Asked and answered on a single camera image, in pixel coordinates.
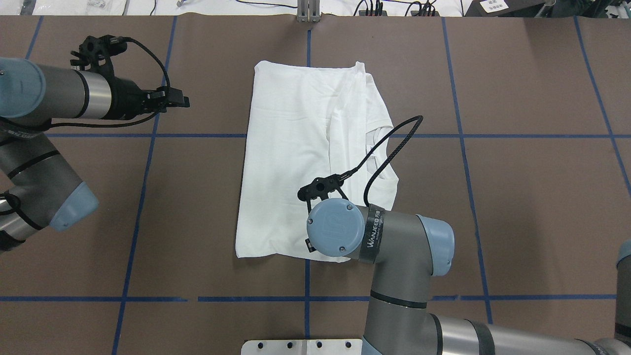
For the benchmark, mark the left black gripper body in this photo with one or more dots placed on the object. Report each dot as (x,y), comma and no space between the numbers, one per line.
(125,101)

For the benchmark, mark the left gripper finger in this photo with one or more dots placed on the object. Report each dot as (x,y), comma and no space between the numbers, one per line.
(165,93)
(163,104)

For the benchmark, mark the white printed t-shirt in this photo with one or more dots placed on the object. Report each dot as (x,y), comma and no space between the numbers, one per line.
(304,123)

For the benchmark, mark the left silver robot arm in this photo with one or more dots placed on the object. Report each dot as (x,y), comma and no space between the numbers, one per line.
(46,190)

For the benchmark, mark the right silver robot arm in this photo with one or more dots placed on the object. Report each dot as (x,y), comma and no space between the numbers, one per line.
(407,251)

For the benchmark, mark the clear plastic sleeve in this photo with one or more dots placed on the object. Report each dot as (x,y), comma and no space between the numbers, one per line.
(74,7)

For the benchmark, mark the black box white label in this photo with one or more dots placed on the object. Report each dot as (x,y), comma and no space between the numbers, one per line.
(504,8)

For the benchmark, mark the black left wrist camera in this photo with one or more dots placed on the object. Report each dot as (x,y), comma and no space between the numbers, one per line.
(95,54)

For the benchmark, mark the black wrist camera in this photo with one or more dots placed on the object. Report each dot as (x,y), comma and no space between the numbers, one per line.
(95,54)
(321,188)

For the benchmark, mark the aluminium frame post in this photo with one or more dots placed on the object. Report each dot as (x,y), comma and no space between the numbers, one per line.
(308,11)

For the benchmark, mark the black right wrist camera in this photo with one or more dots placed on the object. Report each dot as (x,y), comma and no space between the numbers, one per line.
(321,188)

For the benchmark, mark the white pedestal column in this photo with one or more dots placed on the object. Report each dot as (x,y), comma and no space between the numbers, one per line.
(303,347)

